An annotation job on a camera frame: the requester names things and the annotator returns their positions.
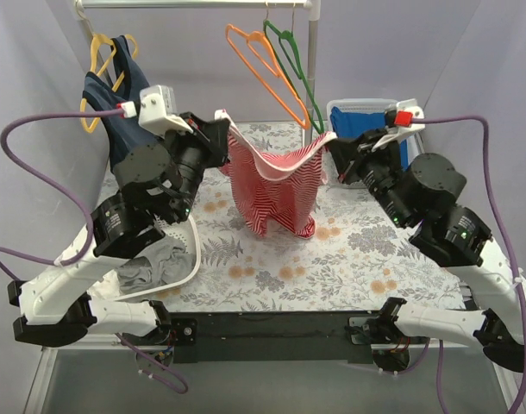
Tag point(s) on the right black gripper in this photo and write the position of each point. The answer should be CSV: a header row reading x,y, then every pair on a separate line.
x,y
349,156

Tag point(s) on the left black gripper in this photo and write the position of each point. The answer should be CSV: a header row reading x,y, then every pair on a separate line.
x,y
209,139

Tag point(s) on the red white striped tank top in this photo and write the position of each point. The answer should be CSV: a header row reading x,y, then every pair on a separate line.
x,y
278,187

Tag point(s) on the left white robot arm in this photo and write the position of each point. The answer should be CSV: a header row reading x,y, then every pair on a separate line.
x,y
56,309

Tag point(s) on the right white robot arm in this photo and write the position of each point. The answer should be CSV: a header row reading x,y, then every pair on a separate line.
x,y
454,240

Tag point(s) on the green hanger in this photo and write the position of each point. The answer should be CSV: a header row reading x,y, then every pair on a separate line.
x,y
288,45

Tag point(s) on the navy blue tank top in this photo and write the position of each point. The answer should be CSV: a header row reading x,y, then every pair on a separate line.
x,y
124,134

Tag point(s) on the orange hanger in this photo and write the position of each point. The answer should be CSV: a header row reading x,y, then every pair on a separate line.
x,y
256,53

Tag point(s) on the yellow hanger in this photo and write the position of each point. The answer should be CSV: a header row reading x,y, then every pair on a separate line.
x,y
100,77

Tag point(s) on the blue folded cloth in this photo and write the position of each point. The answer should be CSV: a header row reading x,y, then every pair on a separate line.
x,y
351,125

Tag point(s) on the white basket right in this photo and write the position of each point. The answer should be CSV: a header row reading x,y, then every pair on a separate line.
x,y
364,105

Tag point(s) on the floral table mat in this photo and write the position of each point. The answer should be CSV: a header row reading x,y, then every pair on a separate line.
x,y
355,260

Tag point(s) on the grey garment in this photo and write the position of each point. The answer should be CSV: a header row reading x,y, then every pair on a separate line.
x,y
162,263

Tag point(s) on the white clothes rack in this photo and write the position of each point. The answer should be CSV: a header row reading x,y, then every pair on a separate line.
x,y
314,8

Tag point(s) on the white laundry basket left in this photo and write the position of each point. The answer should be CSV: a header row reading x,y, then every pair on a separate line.
x,y
108,287

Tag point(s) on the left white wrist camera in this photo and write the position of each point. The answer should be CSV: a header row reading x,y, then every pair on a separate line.
x,y
155,111

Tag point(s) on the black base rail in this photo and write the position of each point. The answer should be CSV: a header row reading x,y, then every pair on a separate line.
x,y
271,336

